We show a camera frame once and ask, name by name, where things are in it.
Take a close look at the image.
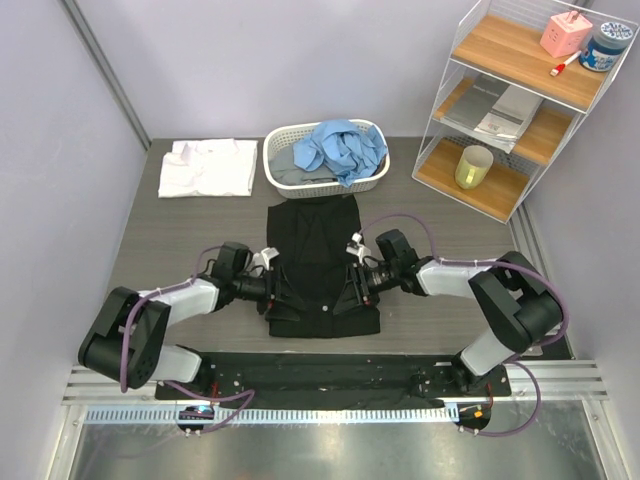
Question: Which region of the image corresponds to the white plastic laundry basket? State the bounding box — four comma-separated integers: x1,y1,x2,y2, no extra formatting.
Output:
263,119,390,199

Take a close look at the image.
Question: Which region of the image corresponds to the folded white shirt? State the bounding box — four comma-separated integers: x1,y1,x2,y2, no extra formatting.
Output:
158,138,258,199

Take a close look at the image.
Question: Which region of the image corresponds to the white grey booklet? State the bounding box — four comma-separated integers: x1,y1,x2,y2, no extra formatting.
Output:
474,85,542,153

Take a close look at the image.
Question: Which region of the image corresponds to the black long sleeve shirt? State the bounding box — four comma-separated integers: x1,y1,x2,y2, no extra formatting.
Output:
266,195,381,338

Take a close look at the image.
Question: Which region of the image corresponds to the white wire wooden shelf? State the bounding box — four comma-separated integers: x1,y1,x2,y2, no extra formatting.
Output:
412,1,639,223

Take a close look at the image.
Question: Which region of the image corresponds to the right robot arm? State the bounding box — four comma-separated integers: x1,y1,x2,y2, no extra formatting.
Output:
334,229,568,395

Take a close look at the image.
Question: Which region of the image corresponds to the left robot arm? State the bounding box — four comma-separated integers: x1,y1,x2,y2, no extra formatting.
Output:
78,242,305,399

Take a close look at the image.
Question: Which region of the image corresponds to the blue crumpled shirt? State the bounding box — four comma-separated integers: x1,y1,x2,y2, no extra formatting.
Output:
293,119,388,187

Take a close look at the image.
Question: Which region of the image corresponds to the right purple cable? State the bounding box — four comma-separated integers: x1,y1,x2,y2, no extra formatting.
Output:
352,213,571,437

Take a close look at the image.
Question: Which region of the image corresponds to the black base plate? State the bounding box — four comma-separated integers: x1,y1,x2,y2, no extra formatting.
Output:
154,349,512,409

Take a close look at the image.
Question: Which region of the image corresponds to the aluminium frame rail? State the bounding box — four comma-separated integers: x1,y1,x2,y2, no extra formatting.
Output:
62,360,609,405

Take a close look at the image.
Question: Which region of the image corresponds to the grey shirt in basket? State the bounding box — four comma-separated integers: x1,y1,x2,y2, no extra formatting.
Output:
268,149,336,186

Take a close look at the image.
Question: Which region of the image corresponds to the purple cable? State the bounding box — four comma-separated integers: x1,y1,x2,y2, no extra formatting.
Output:
118,244,256,434
352,213,571,437

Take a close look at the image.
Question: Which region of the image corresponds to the white slotted cable duct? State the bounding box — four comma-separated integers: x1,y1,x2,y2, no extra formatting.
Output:
84,403,459,426

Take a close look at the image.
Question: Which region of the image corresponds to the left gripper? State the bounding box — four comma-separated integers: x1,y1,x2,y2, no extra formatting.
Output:
232,265,306,321

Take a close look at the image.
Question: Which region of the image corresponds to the yellow translucent cup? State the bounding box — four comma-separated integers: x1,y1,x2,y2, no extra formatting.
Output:
454,145,494,189

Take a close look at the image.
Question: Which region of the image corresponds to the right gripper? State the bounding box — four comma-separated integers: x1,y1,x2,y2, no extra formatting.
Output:
333,262,399,316

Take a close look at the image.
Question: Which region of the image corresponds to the pink cube power strip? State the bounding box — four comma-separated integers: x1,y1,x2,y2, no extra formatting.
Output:
540,10,593,58

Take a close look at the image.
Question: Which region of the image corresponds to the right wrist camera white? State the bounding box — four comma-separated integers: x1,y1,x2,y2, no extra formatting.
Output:
346,232,370,264

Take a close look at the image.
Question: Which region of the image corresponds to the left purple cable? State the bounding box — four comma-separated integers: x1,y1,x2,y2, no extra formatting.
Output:
118,244,256,434

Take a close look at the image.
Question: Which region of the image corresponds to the blue patterned jar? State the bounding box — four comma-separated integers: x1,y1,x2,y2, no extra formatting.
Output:
579,21,634,72

